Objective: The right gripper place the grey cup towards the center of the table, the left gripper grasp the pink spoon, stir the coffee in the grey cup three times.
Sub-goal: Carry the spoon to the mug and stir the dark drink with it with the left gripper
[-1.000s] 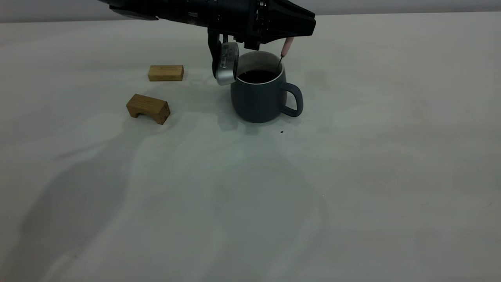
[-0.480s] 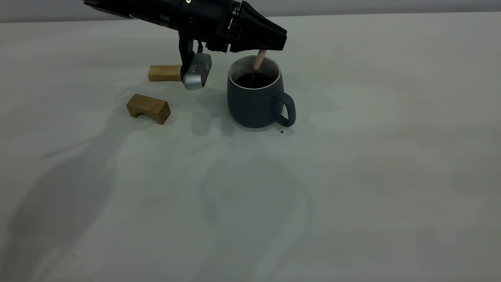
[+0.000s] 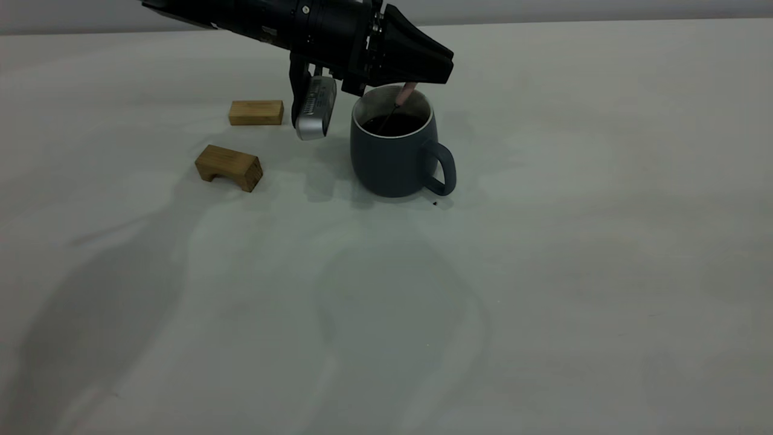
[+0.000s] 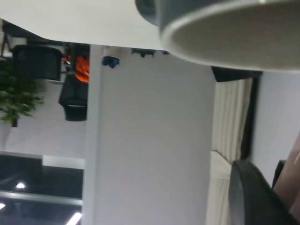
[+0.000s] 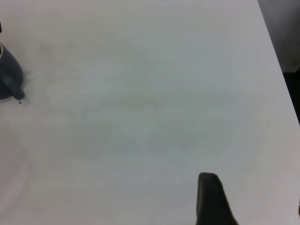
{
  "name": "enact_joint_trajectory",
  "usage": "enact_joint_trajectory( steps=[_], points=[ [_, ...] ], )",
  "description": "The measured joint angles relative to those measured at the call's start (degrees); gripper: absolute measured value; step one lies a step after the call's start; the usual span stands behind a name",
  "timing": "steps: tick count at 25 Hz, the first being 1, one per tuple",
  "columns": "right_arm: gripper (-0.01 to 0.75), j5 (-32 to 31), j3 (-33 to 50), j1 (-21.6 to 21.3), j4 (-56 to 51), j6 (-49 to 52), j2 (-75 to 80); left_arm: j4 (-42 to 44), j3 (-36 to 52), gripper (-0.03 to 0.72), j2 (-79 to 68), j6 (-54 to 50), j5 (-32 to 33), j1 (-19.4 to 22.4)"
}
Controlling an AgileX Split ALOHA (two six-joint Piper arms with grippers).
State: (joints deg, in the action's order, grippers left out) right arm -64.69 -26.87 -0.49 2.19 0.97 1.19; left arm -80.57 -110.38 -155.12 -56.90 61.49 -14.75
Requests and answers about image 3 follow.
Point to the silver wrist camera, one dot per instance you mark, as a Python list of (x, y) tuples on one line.
[(317, 112)]

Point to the dark coffee liquid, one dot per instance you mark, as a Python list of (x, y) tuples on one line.
[(407, 125)]

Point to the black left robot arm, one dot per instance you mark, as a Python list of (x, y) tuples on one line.
[(266, 21)]

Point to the dark grey ceramic mug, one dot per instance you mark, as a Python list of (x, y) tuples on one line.
[(386, 166)]

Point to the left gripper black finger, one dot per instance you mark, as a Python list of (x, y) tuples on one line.
[(410, 42), (423, 71)]

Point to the arched wooden block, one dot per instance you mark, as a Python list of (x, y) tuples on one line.
[(229, 163)]

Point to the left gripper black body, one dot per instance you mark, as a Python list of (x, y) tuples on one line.
[(369, 42)]

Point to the flat rectangular wooden block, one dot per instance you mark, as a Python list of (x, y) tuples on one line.
[(256, 113)]

